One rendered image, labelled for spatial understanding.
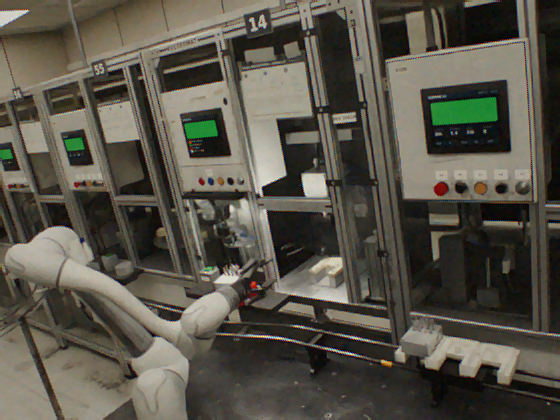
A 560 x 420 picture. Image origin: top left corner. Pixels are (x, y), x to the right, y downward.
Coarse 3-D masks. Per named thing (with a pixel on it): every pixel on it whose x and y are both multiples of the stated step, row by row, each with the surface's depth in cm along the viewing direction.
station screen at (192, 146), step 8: (184, 120) 211; (192, 120) 208; (200, 120) 205; (208, 120) 202; (216, 120) 200; (184, 128) 213; (216, 128) 201; (208, 136) 206; (216, 136) 203; (192, 144) 213; (200, 144) 210; (208, 144) 207; (216, 144) 204; (192, 152) 215; (200, 152) 212; (208, 152) 209; (216, 152) 206
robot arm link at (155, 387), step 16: (160, 368) 166; (144, 384) 158; (160, 384) 158; (176, 384) 163; (144, 400) 156; (160, 400) 157; (176, 400) 161; (144, 416) 157; (160, 416) 157; (176, 416) 160
